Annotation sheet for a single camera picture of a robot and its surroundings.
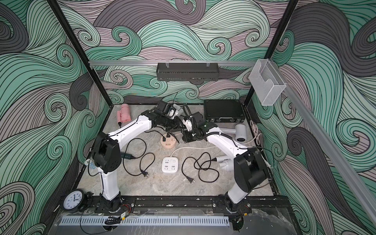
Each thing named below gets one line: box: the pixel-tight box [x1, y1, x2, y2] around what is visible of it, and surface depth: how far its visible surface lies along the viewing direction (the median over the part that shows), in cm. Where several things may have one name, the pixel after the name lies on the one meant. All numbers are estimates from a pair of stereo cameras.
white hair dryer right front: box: [211, 156, 234, 172], surface depth 83 cm
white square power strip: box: [161, 156, 179, 173], surface depth 86 cm
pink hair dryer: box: [116, 103, 132, 129], surface depth 110 cm
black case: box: [203, 99, 246, 123], surface depth 123 cm
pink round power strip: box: [160, 134, 177, 149], surface depth 97 cm
